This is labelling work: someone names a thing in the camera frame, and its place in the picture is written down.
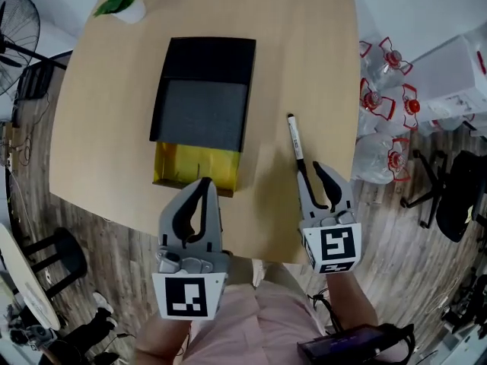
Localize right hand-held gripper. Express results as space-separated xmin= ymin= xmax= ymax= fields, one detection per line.
xmin=295 ymin=159 xmax=363 ymax=275

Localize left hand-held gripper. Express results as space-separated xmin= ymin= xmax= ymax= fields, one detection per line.
xmin=151 ymin=176 xmax=231 ymax=321

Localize black and white marker pen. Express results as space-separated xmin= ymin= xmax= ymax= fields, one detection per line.
xmin=286 ymin=113 xmax=307 ymax=167

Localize black box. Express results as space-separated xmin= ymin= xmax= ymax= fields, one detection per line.
xmin=148 ymin=36 xmax=257 ymax=198

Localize person's right forearm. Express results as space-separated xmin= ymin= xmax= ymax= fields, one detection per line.
xmin=324 ymin=271 xmax=380 ymax=331

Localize person's left forearm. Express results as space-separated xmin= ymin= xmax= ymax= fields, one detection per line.
xmin=134 ymin=309 xmax=199 ymax=365

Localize black mesh office chair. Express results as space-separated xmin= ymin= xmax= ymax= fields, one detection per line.
xmin=399 ymin=148 xmax=487 ymax=244

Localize person's pink clothing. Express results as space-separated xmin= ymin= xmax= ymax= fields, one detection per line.
xmin=182 ymin=257 xmax=404 ymax=365

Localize light wooden table white legs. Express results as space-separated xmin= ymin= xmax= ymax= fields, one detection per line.
xmin=49 ymin=0 xmax=361 ymax=265

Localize round table black legs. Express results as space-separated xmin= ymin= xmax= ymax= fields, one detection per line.
xmin=0 ymin=222 xmax=89 ymax=331

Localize white water dispenser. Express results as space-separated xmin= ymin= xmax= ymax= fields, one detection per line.
xmin=409 ymin=34 xmax=487 ymax=129

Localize black plastic crate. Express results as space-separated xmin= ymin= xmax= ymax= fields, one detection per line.
xmin=16 ymin=62 xmax=55 ymax=100

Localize clear water jug red label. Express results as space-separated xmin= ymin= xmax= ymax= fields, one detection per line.
xmin=466 ymin=24 xmax=487 ymax=80

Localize small potted green plant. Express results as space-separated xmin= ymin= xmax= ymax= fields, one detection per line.
xmin=92 ymin=0 xmax=148 ymax=25

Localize black standing floor fan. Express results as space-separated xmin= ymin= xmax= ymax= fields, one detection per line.
xmin=0 ymin=0 xmax=74 ymax=99

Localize black strapped battery pack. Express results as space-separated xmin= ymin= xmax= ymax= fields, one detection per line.
xmin=296 ymin=322 xmax=416 ymax=365

